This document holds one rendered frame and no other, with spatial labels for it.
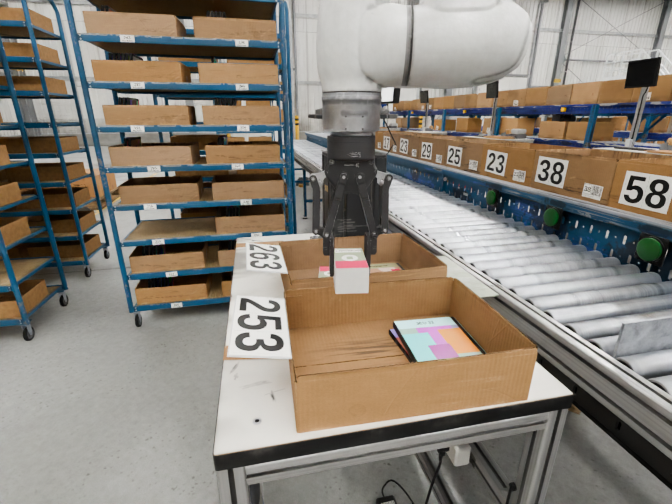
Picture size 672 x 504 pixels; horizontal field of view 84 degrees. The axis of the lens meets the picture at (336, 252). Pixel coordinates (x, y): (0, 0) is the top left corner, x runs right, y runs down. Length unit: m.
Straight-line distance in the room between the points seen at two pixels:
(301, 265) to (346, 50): 0.69
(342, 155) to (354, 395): 0.35
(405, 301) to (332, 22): 0.56
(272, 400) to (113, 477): 1.11
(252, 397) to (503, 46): 0.63
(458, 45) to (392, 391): 0.48
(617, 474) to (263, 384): 1.42
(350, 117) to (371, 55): 0.08
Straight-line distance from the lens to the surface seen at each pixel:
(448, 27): 0.58
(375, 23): 0.57
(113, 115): 2.28
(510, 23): 0.60
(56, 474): 1.82
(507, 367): 0.66
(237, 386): 0.71
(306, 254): 1.11
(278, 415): 0.64
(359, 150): 0.58
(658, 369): 0.96
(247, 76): 2.20
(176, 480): 1.62
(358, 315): 0.84
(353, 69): 0.56
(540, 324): 0.99
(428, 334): 0.78
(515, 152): 2.00
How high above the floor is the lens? 1.19
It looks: 20 degrees down
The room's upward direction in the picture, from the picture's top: straight up
